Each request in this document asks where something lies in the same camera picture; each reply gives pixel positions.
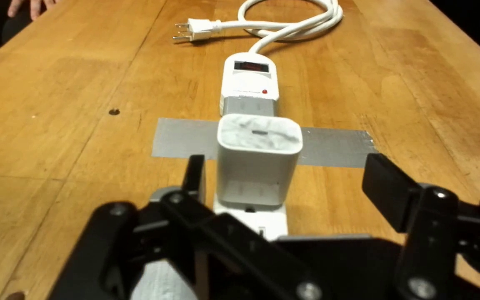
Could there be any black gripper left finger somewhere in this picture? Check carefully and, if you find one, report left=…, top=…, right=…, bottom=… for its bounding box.
left=46, top=153, right=324, bottom=300

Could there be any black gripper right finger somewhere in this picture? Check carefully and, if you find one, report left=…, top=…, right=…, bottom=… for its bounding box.
left=359, top=152, right=480, bottom=300

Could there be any white charger head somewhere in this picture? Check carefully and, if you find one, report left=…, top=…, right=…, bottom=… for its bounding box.
left=214, top=112, right=304, bottom=212

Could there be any bare person hand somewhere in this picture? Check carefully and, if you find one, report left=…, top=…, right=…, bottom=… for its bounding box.
left=4, top=0, right=58, bottom=22

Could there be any grey tape strip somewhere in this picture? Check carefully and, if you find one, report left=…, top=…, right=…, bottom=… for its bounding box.
left=149, top=95, right=379, bottom=170

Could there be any white power strip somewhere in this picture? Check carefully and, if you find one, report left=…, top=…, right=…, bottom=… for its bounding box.
left=211, top=52, right=291, bottom=242

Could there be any white power cord with plug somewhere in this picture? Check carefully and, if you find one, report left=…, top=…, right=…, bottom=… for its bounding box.
left=169, top=0, right=344, bottom=57

